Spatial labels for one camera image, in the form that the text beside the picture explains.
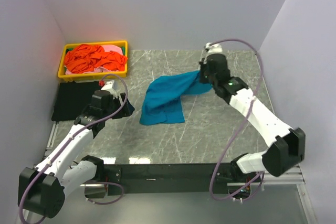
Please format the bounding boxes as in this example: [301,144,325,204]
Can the yellow plastic bin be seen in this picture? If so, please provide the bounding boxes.
[58,40,128,82]

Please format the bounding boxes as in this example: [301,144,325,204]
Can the teal t shirt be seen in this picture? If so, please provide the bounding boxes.
[140,70,212,126]

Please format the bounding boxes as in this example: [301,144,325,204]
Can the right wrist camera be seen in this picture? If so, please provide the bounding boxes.
[205,42,223,55]

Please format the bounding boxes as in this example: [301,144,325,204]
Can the black base beam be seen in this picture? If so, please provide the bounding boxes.
[89,163,257,195]

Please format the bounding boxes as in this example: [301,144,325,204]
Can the green garment in bin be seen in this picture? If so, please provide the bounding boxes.
[65,46,125,55]

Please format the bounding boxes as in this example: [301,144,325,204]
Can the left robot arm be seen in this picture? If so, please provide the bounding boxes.
[18,88,134,222]

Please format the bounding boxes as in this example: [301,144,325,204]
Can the orange t shirt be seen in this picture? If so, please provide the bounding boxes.
[64,44,129,74]

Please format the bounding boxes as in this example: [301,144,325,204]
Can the black folded t shirt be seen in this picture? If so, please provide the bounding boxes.
[51,81,101,122]

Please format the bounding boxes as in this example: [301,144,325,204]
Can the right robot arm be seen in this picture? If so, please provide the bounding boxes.
[199,53,306,182]

